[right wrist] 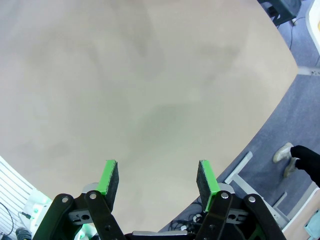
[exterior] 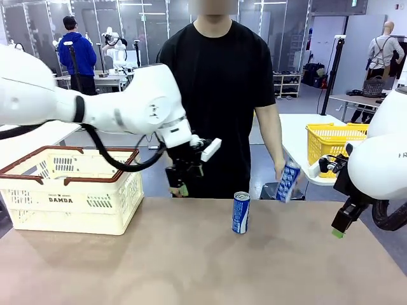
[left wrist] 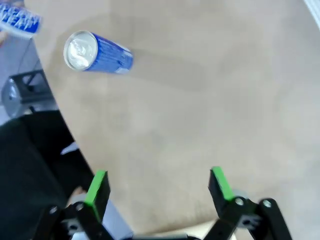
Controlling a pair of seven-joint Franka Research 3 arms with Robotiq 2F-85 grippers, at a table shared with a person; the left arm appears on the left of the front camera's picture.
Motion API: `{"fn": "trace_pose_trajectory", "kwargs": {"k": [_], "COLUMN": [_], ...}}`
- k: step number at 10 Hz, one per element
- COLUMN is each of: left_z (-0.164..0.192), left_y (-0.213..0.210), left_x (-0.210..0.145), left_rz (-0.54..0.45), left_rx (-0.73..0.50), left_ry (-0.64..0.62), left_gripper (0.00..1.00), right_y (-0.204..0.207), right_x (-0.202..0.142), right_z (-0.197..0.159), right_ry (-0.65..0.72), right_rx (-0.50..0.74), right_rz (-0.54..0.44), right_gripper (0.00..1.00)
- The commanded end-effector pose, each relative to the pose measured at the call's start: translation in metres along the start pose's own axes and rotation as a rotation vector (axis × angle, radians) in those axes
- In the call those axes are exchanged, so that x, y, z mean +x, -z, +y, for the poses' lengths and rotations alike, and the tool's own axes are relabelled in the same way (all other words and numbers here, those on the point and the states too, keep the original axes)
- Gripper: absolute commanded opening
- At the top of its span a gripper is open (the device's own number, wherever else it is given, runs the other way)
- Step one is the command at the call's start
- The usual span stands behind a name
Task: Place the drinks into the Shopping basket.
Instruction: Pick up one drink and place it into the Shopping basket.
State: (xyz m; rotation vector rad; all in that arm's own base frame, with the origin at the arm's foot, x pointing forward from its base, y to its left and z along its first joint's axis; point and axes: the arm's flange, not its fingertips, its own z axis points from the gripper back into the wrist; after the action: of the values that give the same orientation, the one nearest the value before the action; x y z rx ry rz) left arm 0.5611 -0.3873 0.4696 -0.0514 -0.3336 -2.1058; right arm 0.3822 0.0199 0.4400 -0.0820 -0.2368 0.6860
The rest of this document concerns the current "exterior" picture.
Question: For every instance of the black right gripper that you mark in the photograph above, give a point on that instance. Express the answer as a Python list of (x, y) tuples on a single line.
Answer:
[(342, 184)]

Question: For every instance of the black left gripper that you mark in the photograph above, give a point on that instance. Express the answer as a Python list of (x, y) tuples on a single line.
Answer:
[(186, 157)]

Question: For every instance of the blue Pocari Sweat can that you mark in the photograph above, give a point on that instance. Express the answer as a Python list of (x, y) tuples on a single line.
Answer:
[(286, 184), (241, 216)]

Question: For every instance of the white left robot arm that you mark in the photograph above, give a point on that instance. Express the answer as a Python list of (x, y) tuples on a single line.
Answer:
[(143, 101)]

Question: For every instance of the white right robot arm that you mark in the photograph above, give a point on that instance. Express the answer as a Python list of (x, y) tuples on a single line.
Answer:
[(381, 165)]

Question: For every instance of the person's left forearm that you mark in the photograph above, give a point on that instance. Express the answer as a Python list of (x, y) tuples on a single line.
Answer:
[(273, 143)]

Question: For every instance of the yellow plastic basket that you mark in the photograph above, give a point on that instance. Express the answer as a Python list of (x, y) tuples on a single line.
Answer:
[(334, 139)]

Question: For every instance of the cream plastic shopping basket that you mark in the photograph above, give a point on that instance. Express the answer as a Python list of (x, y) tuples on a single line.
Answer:
[(95, 216)]

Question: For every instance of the grey woven basket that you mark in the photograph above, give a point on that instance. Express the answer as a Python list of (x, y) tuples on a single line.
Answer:
[(373, 89)]

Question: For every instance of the person's right hand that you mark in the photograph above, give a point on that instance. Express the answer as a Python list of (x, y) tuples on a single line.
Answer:
[(175, 192)]

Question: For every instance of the person's left hand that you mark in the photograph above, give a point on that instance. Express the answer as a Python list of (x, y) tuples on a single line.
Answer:
[(281, 166)]

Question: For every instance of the black round stool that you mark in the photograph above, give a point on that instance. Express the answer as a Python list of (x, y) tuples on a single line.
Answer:
[(267, 190)]

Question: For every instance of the person in black t-shirt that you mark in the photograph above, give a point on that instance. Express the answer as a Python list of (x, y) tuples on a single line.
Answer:
[(219, 95)]

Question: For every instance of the grey background workbench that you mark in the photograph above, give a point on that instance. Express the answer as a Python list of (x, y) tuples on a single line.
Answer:
[(108, 79)]

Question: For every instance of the wooden shoe rack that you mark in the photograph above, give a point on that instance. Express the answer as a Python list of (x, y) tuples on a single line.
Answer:
[(286, 85)]

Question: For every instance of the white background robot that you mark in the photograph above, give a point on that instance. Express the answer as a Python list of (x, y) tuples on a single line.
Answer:
[(116, 54)]

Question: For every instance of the black bag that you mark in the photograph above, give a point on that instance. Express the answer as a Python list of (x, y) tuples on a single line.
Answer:
[(313, 74)]

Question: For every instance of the black tripod pole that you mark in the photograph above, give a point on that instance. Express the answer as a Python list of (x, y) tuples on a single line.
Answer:
[(334, 70)]

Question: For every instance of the person in blue hoodie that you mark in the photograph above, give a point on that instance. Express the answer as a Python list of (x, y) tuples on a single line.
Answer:
[(78, 54)]

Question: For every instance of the mannequin with grey apron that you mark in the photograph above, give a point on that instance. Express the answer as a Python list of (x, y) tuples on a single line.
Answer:
[(381, 54)]

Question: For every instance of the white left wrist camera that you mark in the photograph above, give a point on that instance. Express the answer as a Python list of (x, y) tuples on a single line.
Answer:
[(211, 149)]

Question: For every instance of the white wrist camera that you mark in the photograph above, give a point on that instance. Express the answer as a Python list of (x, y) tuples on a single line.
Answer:
[(211, 149), (314, 171)]

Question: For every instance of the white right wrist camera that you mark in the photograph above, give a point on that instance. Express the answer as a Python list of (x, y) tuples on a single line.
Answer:
[(314, 171)]

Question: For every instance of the black camera stand pole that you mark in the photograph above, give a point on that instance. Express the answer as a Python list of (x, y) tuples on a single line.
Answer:
[(73, 63)]

